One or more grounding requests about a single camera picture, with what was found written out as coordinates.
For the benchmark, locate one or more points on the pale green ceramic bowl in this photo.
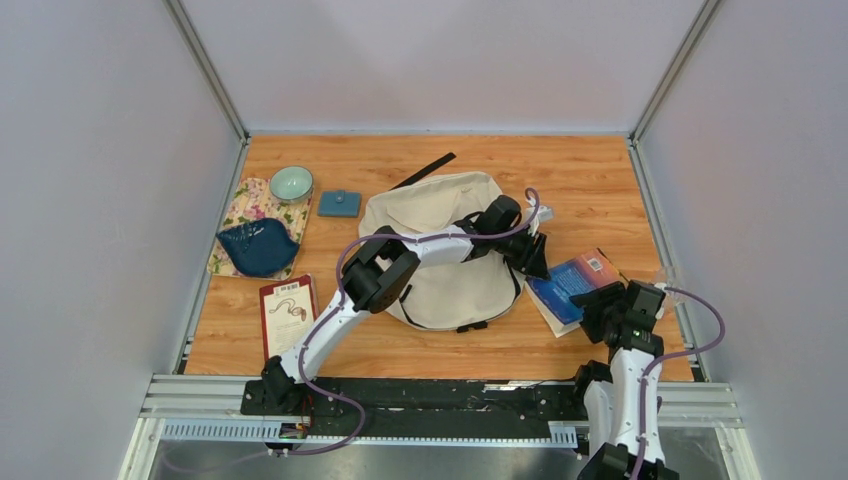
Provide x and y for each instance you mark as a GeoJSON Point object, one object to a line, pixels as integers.
{"type": "Point", "coordinates": [292, 184]}

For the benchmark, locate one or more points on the dark blue leaf dish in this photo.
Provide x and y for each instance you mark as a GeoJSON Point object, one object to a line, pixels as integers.
{"type": "Point", "coordinates": [259, 248]}

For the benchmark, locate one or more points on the floral cloth placemat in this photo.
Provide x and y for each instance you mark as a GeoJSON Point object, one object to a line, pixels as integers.
{"type": "Point", "coordinates": [252, 201]}

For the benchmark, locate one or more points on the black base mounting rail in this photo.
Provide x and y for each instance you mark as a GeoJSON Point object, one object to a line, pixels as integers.
{"type": "Point", "coordinates": [338, 412]}

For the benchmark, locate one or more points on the blue cover book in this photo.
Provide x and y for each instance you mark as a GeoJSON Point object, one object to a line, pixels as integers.
{"type": "Point", "coordinates": [580, 275]}

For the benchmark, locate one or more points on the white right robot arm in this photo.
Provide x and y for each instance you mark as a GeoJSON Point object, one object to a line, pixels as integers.
{"type": "Point", "coordinates": [620, 397]}

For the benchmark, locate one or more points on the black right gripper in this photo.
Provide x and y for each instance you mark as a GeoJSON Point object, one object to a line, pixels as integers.
{"type": "Point", "coordinates": [589, 300]}

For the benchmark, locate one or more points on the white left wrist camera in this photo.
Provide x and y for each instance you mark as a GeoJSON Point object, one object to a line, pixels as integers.
{"type": "Point", "coordinates": [538, 215]}

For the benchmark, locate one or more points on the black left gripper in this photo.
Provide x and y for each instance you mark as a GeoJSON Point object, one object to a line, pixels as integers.
{"type": "Point", "coordinates": [537, 266]}

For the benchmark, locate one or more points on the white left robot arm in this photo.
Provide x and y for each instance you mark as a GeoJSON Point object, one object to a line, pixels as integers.
{"type": "Point", "coordinates": [373, 272]}

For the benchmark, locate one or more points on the small blue wallet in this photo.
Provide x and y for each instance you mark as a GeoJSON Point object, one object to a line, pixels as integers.
{"type": "Point", "coordinates": [339, 204]}

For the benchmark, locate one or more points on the clear plastic cup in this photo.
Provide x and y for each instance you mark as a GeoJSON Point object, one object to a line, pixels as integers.
{"type": "Point", "coordinates": [668, 280]}

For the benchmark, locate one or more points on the beige canvas backpack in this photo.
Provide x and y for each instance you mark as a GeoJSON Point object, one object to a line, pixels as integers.
{"type": "Point", "coordinates": [450, 297]}

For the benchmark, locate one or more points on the red bordered book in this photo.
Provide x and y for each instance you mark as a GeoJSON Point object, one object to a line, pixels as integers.
{"type": "Point", "coordinates": [287, 310]}

